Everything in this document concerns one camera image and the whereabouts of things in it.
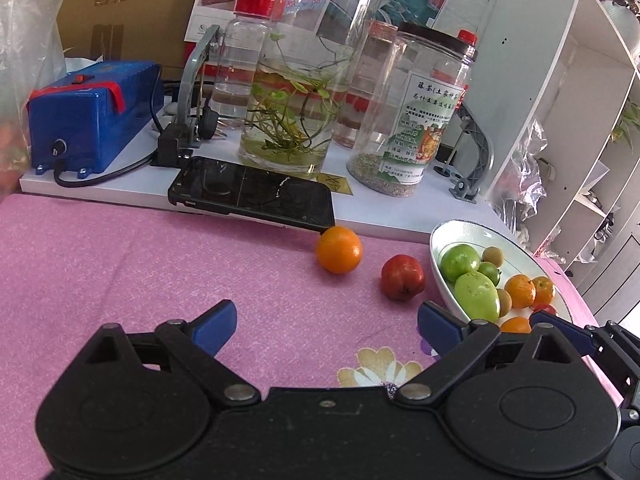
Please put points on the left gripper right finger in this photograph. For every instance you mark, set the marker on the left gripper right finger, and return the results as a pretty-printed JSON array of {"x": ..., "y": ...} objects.
[{"x": 467, "y": 349}]

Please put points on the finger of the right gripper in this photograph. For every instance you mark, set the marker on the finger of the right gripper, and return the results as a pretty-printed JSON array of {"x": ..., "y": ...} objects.
[{"x": 565, "y": 332}]

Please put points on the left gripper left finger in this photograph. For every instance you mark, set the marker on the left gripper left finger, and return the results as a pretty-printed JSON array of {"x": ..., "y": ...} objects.
[{"x": 176, "y": 362}]

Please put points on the brown kiwi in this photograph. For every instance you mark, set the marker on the brown kiwi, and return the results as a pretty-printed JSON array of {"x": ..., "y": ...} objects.
[
  {"x": 493, "y": 255},
  {"x": 505, "y": 302}
]

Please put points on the green tomato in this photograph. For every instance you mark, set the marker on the green tomato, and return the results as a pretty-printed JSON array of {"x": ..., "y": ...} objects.
[{"x": 491, "y": 272}]

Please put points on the tangerine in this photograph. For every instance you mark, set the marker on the tangerine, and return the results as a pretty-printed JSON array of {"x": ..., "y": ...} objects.
[
  {"x": 522, "y": 291},
  {"x": 544, "y": 291}
]

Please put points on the large green mango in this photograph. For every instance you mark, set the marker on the large green mango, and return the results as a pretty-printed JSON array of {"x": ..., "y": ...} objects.
[{"x": 458, "y": 260}]

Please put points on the green mango in plate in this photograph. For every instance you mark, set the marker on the green mango in plate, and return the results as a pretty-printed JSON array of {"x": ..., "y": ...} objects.
[{"x": 478, "y": 296}]

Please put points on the small orange in plate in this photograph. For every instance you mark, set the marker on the small orange in plate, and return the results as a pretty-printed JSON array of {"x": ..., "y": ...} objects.
[{"x": 516, "y": 325}]

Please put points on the small red tomato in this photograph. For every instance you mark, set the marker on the small red tomato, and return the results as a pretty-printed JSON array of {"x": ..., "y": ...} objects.
[{"x": 548, "y": 308}]

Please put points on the red apple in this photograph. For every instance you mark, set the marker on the red apple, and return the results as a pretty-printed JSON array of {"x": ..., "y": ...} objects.
[{"x": 402, "y": 278}]

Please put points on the white oval plate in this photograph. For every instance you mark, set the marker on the white oval plate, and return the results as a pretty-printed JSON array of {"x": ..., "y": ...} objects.
[{"x": 456, "y": 232}]

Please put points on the pink floral tablecloth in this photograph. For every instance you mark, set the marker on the pink floral tablecloth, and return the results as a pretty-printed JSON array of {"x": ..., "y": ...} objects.
[{"x": 327, "y": 354}]

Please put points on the large orange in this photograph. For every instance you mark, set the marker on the large orange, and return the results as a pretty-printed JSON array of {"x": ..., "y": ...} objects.
[{"x": 339, "y": 250}]

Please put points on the crumpled clear plastic bag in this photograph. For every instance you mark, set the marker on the crumpled clear plastic bag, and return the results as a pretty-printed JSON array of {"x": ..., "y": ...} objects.
[{"x": 519, "y": 187}]

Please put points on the white raised board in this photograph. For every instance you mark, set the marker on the white raised board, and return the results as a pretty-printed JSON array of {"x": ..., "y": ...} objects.
[{"x": 364, "y": 211}]

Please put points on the black smartphone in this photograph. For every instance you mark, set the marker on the black smartphone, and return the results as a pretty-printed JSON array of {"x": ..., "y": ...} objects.
[{"x": 228, "y": 188}]

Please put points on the potted green plant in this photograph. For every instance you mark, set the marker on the potted green plant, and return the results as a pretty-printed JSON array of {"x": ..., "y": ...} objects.
[{"x": 628, "y": 125}]

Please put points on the blue power box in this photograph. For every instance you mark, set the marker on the blue power box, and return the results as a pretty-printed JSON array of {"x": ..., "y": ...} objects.
[{"x": 84, "y": 120}]

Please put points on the clear jar with seeds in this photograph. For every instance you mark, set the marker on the clear jar with seeds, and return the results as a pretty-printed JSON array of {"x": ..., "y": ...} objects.
[{"x": 422, "y": 85}]

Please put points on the white shelf unit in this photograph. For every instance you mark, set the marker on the white shelf unit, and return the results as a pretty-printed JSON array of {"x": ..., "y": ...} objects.
[{"x": 561, "y": 64}]

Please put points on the clear bottle red cap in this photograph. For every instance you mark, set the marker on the clear bottle red cap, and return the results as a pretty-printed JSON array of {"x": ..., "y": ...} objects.
[{"x": 237, "y": 60}]

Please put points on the glass vase with plant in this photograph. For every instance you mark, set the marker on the glass vase with plant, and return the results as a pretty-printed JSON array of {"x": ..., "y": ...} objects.
[{"x": 302, "y": 76}]

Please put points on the cardboard box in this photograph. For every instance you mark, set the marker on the cardboard box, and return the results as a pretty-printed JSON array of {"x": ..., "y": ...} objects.
[{"x": 151, "y": 30}]

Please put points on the grey clamp bracket left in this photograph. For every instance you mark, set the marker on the grey clamp bracket left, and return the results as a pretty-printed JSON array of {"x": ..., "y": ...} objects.
[{"x": 193, "y": 121}]

